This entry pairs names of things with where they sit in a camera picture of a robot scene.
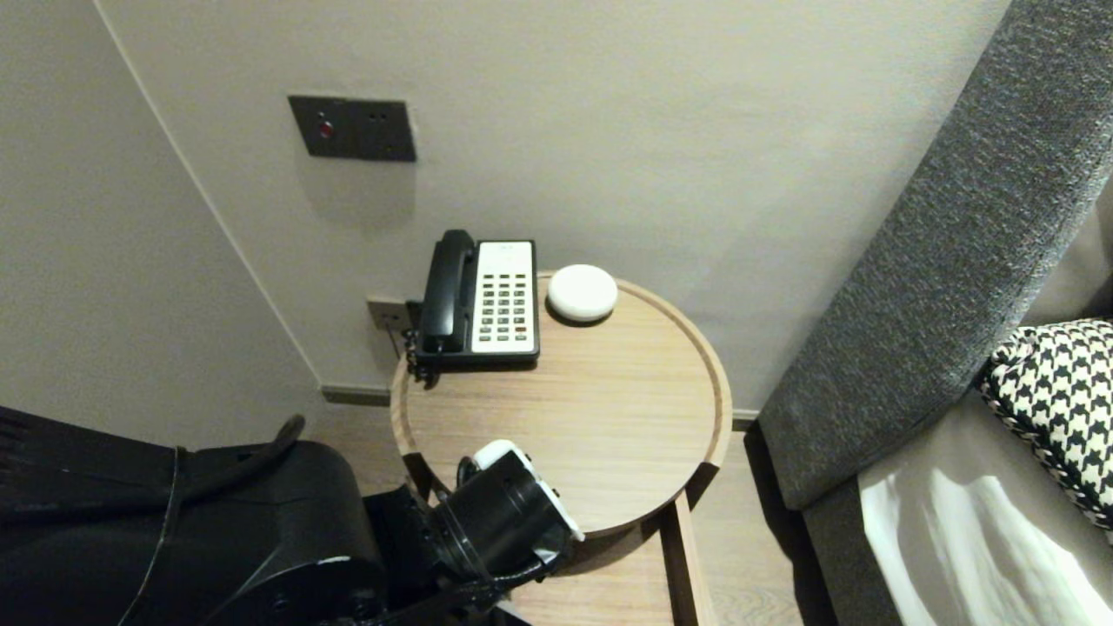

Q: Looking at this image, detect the flat white round puck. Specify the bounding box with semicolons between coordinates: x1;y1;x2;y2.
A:
546;264;619;324

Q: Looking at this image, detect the black and white desk telephone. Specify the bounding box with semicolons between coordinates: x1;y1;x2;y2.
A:
416;240;541;370

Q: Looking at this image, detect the round wooden side table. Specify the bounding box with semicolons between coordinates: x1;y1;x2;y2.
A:
389;271;733;536

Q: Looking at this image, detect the black telephone handset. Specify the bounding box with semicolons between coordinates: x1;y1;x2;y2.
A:
420;230;477;353

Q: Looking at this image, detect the grey fabric headboard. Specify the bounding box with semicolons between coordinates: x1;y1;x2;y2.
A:
758;0;1113;511

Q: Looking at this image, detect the white bed sheet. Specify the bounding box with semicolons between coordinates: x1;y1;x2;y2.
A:
856;383;1113;626

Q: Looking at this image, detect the black white houndstooth pillow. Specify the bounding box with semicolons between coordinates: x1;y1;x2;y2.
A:
978;319;1113;531

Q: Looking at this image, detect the beige wall data socket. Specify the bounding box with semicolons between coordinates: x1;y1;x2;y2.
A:
366;297;411;335

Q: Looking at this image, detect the dark wall switch panel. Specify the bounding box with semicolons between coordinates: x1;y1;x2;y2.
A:
289;95;417;163

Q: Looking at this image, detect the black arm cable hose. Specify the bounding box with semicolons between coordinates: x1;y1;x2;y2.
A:
178;415;307;501

